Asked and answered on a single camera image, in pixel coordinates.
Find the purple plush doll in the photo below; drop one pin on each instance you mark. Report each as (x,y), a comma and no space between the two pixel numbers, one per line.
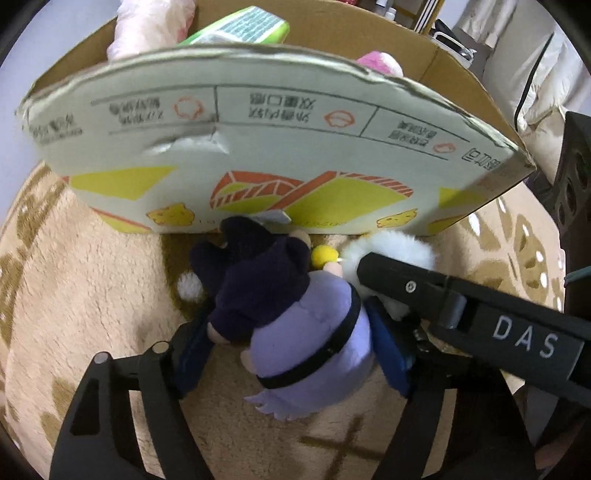
(304,333)

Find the pink plush toy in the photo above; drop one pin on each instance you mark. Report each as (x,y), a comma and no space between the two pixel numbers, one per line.
(382,62)

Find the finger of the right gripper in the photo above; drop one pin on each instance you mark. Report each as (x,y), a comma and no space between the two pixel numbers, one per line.
(427,293)

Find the wooden shelf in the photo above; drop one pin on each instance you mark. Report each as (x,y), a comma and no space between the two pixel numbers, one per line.
(416,15)

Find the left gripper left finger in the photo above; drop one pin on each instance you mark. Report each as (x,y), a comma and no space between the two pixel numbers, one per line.
(98,440)

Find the cardboard box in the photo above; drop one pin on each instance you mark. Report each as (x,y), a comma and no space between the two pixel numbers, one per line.
(177,139)

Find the green tissue pack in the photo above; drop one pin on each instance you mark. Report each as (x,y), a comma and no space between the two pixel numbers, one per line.
(249,25)

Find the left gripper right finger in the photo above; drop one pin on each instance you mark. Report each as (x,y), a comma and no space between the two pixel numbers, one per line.
(488,438)

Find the pink wrapped plush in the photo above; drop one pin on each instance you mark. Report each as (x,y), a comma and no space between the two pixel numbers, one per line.
(147,25)

